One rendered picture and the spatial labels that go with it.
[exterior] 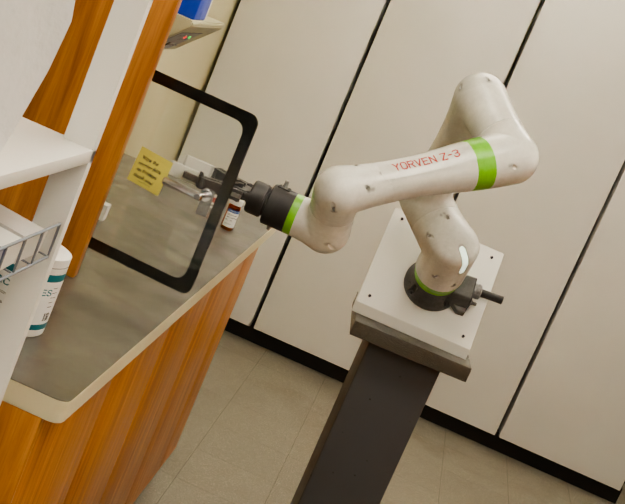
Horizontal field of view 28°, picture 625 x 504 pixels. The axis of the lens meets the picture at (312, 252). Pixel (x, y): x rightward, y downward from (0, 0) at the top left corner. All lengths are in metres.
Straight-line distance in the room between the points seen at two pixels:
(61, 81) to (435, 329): 1.22
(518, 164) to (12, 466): 1.31
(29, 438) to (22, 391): 0.08
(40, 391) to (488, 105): 1.29
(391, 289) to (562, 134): 2.49
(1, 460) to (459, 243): 1.43
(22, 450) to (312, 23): 3.87
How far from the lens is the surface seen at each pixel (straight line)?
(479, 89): 2.86
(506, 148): 2.77
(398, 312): 3.25
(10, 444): 2.06
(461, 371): 3.21
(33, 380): 2.05
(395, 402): 3.29
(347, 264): 5.74
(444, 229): 3.11
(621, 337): 5.80
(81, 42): 2.56
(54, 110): 2.58
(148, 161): 2.60
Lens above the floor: 1.70
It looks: 12 degrees down
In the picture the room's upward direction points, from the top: 23 degrees clockwise
